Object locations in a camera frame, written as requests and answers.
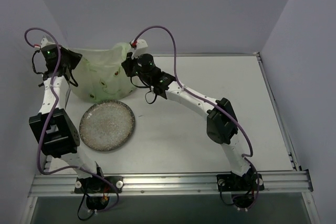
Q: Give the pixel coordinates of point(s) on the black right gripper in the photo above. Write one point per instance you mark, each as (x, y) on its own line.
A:
(127, 64)

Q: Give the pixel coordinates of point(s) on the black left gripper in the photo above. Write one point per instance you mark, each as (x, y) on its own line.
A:
(72, 57)

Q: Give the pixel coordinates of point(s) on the pale green plastic bag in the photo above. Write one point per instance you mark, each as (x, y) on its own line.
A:
(100, 76)

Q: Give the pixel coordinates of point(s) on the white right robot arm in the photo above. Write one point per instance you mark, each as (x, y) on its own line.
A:
(222, 125)

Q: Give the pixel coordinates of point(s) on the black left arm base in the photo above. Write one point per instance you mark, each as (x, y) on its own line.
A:
(100, 195)

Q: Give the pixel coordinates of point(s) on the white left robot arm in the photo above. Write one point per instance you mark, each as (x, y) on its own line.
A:
(52, 127)

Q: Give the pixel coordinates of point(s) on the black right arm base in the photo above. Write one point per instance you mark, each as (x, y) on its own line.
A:
(244, 190)

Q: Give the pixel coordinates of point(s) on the speckled round plate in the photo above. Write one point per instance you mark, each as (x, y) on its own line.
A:
(106, 126)

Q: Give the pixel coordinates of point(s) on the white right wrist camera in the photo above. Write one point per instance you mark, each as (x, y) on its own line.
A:
(139, 47)

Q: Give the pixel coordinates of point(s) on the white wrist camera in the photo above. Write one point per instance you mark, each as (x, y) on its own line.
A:
(139, 47)
(45, 41)

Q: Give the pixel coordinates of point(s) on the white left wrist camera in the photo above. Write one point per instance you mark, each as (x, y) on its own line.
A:
(45, 41)

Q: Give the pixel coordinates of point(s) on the aluminium table frame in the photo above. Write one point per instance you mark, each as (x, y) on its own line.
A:
(169, 152)

